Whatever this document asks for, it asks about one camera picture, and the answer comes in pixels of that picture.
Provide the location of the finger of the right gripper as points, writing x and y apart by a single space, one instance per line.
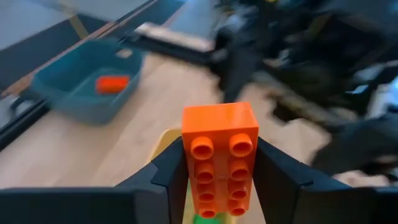
339 165
339 146

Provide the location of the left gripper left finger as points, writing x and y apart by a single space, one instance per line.
149 199

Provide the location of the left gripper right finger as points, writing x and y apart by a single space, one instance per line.
295 199

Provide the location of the green toy block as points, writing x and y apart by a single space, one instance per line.
205 220

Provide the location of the orange toy block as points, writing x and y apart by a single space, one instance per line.
112 84
217 124

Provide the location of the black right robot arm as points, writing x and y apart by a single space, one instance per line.
326 37

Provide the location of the yellow plastic bin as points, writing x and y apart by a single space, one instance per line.
166 140

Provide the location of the dark teal plastic bin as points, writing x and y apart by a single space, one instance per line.
77 105

